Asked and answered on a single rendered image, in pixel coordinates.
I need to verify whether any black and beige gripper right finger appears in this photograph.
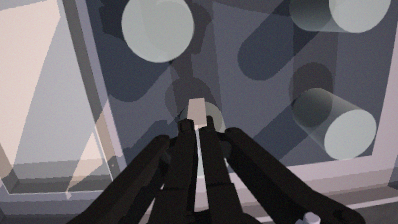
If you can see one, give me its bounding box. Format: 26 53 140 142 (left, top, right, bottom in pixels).
197 98 366 224

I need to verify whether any clear glass cylinder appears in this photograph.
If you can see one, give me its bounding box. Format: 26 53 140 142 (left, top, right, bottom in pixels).
179 101 226 178
122 0 195 63
289 0 391 33
292 88 376 160

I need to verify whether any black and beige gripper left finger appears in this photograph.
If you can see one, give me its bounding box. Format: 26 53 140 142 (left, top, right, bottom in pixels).
66 99 200 224

